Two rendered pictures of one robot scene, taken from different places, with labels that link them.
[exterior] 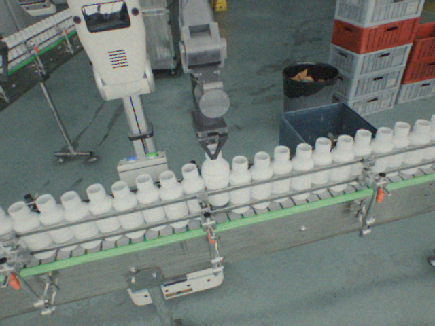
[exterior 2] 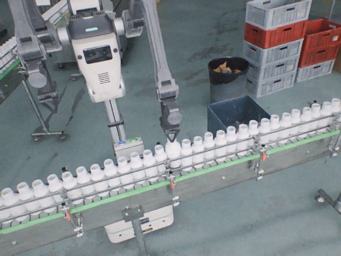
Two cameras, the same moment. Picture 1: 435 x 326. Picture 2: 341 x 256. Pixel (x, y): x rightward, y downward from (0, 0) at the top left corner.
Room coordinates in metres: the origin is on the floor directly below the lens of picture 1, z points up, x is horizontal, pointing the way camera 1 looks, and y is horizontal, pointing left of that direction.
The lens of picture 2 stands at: (-0.33, 0.08, 1.98)
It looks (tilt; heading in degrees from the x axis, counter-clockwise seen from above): 37 degrees down; 355
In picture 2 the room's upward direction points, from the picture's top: 6 degrees counter-clockwise
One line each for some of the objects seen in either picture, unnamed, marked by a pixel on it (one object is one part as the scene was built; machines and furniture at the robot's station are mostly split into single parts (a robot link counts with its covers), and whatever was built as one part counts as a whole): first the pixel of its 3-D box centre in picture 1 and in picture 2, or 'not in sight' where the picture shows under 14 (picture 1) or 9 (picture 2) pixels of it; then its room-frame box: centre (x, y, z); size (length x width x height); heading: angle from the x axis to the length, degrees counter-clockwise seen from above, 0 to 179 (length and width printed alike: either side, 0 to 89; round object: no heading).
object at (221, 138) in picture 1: (211, 140); (170, 132); (0.59, 0.01, 1.24); 0.07 x 0.07 x 0.09; 9
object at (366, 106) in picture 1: (358, 97); (266, 79); (2.82, -1.56, 0.11); 0.61 x 0.41 x 0.22; 105
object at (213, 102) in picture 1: (209, 76); (170, 103); (0.56, 0.00, 1.40); 0.12 x 0.09 x 0.12; 9
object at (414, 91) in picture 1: (409, 82); (305, 65); (3.03, -2.23, 0.11); 0.61 x 0.41 x 0.22; 102
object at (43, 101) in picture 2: not in sight; (51, 101); (0.65, 0.46, 1.44); 0.07 x 0.07 x 0.09; 9
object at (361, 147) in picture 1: (357, 157); (251, 135); (0.66, -0.40, 1.08); 0.06 x 0.06 x 0.17
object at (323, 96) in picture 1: (306, 106); (227, 89); (2.35, -0.85, 0.32); 0.45 x 0.45 x 0.64
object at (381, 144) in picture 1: (378, 155); (262, 133); (0.66, -0.46, 1.08); 0.06 x 0.06 x 0.17
